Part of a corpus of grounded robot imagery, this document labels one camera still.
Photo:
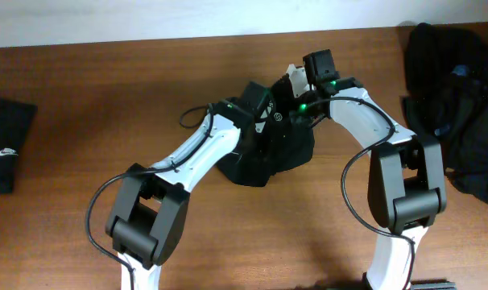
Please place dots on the folded black Nike garment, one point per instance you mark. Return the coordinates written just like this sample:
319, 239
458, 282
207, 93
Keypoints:
15, 122

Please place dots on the black clothes pile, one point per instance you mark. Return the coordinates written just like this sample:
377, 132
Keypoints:
446, 71

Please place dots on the black t-shirt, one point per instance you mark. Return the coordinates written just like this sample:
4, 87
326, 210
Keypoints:
285, 146

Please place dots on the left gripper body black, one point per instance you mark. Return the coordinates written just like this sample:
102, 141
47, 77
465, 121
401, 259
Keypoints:
266, 131

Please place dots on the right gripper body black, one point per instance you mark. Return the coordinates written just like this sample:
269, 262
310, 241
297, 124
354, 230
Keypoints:
304, 108

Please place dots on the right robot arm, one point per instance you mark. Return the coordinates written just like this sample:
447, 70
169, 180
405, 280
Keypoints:
406, 187

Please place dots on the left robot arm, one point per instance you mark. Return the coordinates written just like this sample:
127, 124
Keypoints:
147, 219

